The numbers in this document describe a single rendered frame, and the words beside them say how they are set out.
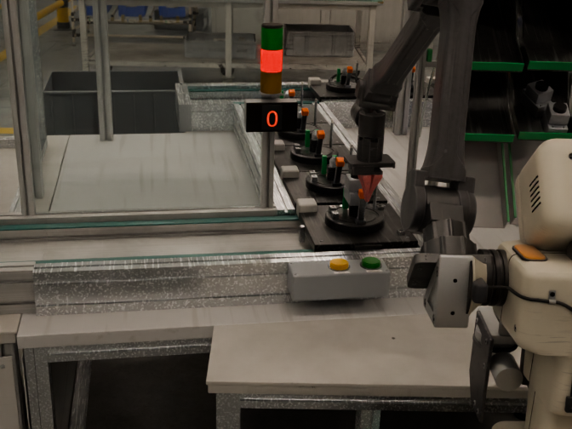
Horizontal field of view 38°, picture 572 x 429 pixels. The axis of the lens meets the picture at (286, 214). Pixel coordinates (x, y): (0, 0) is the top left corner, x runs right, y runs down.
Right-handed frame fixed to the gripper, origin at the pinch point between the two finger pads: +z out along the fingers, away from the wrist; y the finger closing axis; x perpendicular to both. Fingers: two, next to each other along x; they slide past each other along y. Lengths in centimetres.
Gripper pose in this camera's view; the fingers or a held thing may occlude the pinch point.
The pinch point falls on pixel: (367, 197)
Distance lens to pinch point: 188.5
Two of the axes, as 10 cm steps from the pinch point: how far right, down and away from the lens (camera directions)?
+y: -9.8, 0.4, -1.7
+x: 1.7, 3.7, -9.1
